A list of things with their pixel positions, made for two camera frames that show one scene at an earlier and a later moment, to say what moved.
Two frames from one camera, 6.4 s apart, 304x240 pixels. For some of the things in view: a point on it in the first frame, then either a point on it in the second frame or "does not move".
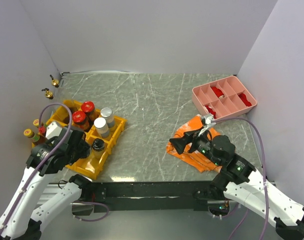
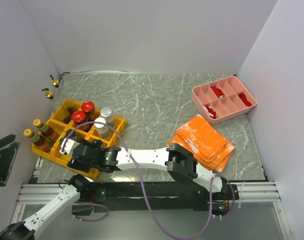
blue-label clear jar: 107,113 does not move
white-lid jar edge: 102,127 does not move
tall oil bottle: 59,89 does not move
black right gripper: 179,143 to 79,165
